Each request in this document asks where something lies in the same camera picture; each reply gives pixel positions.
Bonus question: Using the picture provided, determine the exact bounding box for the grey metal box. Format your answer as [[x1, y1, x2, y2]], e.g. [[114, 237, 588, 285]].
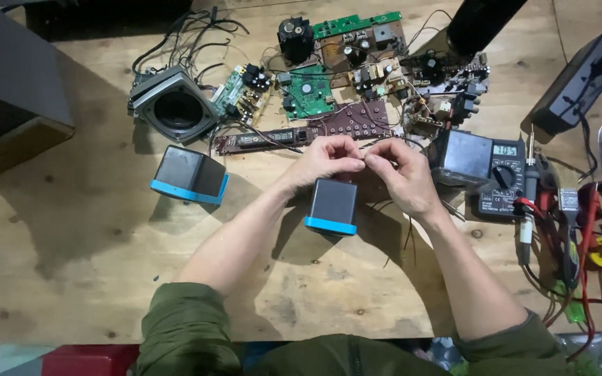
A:
[[429, 129, 495, 190]]

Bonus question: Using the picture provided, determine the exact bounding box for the soldering iron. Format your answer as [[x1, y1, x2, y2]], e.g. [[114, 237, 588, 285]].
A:
[[517, 124, 541, 267]]

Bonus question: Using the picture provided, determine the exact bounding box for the small board with knobs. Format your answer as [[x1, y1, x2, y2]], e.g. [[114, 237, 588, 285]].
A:
[[402, 92, 484, 139]]

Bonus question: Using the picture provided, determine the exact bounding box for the large dark speaker cabinet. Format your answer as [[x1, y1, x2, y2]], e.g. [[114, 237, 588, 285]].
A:
[[0, 0, 76, 181]]

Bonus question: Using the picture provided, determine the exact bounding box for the person's left hand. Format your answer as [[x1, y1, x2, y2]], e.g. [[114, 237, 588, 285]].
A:
[[284, 135, 368, 196]]

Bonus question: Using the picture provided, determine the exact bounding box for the grey open speaker unit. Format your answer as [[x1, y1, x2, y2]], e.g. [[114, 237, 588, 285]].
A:
[[127, 65, 221, 145]]

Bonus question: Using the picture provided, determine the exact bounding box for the black speaker with blue base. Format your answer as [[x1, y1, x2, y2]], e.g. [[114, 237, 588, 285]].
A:
[[149, 144, 230, 206], [303, 178, 358, 237]]

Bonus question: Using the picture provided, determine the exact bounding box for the brown power circuit board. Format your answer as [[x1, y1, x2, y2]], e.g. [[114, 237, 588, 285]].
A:
[[316, 23, 410, 88]]

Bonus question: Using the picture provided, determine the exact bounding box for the red multimeter probe lead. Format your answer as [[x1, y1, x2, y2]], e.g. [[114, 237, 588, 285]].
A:
[[512, 183, 601, 362]]

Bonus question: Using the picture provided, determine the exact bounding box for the small paint brush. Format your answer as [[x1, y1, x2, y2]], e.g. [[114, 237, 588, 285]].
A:
[[558, 171, 581, 289]]

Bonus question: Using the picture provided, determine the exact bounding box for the brown display circuit board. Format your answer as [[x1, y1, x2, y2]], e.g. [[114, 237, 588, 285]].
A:
[[214, 127, 311, 156]]

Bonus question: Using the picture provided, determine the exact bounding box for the brown button circuit board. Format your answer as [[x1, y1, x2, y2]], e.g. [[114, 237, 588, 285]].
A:
[[305, 100, 402, 143]]

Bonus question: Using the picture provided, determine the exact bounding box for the green jacket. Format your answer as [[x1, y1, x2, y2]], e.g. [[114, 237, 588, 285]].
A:
[[135, 282, 568, 376]]

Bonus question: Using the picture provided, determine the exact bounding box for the green screwdriver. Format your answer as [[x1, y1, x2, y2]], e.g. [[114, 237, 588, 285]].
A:
[[553, 281, 588, 326]]

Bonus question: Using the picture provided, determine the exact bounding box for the thin black wire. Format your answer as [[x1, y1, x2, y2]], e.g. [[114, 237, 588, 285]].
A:
[[360, 151, 419, 268]]

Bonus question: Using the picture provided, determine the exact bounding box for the black digital multimeter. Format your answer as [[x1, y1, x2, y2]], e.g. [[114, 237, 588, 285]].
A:
[[474, 138, 527, 221]]

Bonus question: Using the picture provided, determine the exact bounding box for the long green circuit board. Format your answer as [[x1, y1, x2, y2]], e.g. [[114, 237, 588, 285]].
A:
[[312, 11, 403, 40]]

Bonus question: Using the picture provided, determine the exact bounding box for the black cylinder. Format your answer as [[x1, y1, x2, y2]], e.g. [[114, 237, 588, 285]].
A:
[[446, 0, 528, 57]]

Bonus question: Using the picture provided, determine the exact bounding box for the black power adapter box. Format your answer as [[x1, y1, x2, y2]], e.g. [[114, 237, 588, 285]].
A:
[[530, 32, 602, 138]]

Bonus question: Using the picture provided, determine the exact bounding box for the red plastic stool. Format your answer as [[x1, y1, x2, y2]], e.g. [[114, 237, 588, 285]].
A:
[[41, 344, 141, 376]]

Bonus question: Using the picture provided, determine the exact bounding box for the small board with black connectors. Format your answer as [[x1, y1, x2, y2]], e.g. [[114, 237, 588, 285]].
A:
[[211, 63, 275, 125]]

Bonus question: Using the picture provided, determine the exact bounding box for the square green circuit board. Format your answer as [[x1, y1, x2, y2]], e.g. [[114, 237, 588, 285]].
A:
[[279, 65, 338, 120]]

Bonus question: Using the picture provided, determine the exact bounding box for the dark circuit board with heatsink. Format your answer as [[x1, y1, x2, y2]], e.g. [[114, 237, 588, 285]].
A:
[[399, 51, 491, 96]]

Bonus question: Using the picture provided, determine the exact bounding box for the bundle of black cables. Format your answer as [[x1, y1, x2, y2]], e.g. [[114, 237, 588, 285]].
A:
[[132, 6, 250, 85]]

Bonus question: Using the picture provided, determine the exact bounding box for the person's right hand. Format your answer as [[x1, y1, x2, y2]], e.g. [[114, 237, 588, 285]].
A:
[[363, 138, 446, 222]]

